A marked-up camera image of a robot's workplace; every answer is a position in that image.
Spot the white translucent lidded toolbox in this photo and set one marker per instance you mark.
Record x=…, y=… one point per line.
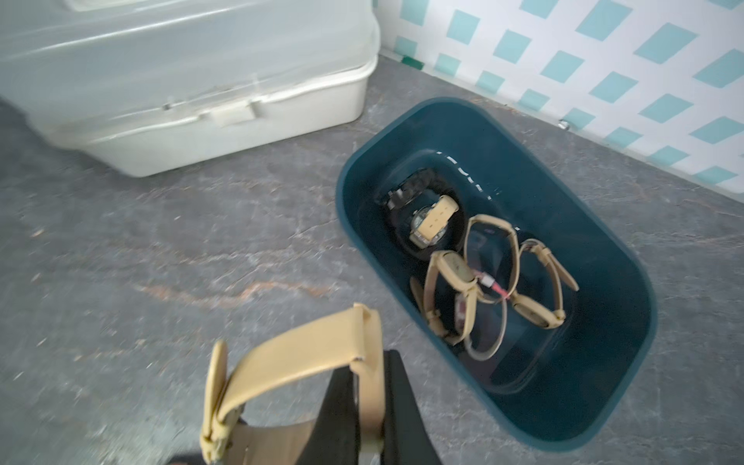
x=151, y=86

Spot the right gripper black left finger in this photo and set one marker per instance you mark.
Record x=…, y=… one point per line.
x=335, y=437

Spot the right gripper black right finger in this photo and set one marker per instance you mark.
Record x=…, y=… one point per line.
x=406, y=440

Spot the white orange watch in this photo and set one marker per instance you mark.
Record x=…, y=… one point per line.
x=430, y=224

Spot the beige watch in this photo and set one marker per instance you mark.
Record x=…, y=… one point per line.
x=455, y=271
x=535, y=312
x=491, y=251

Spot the black watch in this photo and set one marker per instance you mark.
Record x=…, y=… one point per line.
x=419, y=190

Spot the grey pink strap watch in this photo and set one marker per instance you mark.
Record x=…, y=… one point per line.
x=483, y=325

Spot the beige watch lowest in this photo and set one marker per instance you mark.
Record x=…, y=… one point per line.
x=351, y=338

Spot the dark teal storage bin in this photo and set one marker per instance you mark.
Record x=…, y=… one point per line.
x=553, y=389

